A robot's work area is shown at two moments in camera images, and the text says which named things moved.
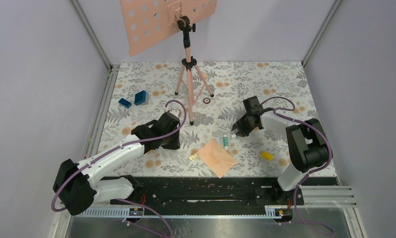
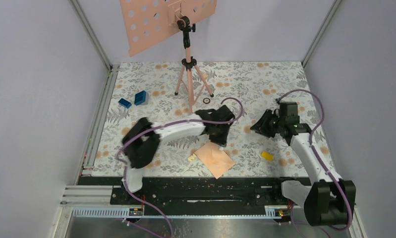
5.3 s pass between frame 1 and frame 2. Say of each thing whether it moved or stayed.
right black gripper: moved
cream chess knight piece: stayed
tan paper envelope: stayed
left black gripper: moved
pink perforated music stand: stayed
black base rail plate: stayed
